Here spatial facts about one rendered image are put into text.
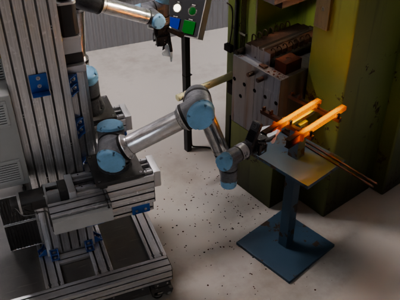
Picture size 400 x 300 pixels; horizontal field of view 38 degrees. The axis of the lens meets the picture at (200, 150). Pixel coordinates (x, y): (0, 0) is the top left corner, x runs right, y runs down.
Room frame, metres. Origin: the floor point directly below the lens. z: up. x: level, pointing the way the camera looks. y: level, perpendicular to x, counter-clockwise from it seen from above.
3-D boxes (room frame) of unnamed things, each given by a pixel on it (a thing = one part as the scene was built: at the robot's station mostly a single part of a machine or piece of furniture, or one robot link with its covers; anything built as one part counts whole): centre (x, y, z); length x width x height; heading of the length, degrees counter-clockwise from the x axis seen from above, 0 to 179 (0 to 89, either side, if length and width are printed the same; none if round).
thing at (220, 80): (3.12, -0.04, 0.62); 0.44 x 0.05 x 0.05; 128
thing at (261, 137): (2.13, -0.24, 0.90); 0.12 x 0.08 x 0.09; 133
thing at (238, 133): (2.99, -0.53, 0.23); 0.56 x 0.38 x 0.47; 128
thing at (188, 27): (3.13, 0.06, 1.01); 0.07 x 0.05 x 0.07; 63
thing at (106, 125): (2.09, 0.39, 0.98); 0.13 x 0.12 x 0.14; 6
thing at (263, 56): (3.03, -0.49, 0.96); 0.42 x 0.20 x 0.09; 128
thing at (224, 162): (2.02, -0.13, 0.90); 0.11 x 0.08 x 0.09; 133
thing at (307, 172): (2.36, -0.49, 0.65); 0.40 x 0.30 x 0.02; 43
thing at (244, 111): (2.99, -0.53, 0.69); 0.56 x 0.38 x 0.45; 128
